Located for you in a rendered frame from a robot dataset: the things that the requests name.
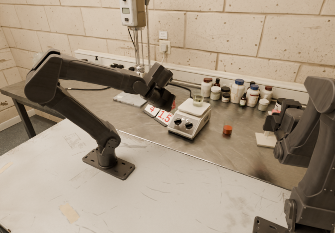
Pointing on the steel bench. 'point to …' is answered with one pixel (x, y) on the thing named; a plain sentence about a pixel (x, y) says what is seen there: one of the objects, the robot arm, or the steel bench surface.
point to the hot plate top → (187, 107)
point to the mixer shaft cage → (138, 54)
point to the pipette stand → (261, 140)
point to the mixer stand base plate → (130, 99)
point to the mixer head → (132, 4)
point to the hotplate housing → (194, 118)
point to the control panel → (183, 123)
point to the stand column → (147, 27)
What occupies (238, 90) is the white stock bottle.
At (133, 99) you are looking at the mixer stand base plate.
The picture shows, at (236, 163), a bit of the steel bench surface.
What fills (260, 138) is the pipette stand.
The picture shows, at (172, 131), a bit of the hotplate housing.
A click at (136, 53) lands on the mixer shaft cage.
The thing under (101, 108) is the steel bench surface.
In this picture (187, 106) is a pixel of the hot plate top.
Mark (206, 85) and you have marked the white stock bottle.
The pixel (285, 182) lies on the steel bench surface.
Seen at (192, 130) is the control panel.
